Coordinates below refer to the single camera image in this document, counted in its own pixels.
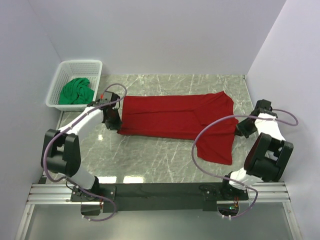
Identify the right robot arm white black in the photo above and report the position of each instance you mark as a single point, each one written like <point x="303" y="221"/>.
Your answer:
<point x="268" y="157"/>

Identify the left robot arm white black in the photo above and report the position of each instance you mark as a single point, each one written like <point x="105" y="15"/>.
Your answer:
<point x="61" y="148"/>

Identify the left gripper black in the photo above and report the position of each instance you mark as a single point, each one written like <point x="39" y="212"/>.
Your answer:
<point x="117" y="124"/>

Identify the green t-shirt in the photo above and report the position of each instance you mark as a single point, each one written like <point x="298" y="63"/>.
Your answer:
<point x="76" y="92"/>

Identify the red t-shirt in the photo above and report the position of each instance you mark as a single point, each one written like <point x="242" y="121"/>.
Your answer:
<point x="183" y="117"/>

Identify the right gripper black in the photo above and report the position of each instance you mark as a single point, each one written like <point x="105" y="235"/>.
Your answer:
<point x="241" y="130"/>

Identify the white plastic laundry basket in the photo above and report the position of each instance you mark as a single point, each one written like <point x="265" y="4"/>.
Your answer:
<point x="67" y="71"/>

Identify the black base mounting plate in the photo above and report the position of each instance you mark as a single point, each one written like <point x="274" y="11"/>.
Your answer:
<point x="159" y="196"/>

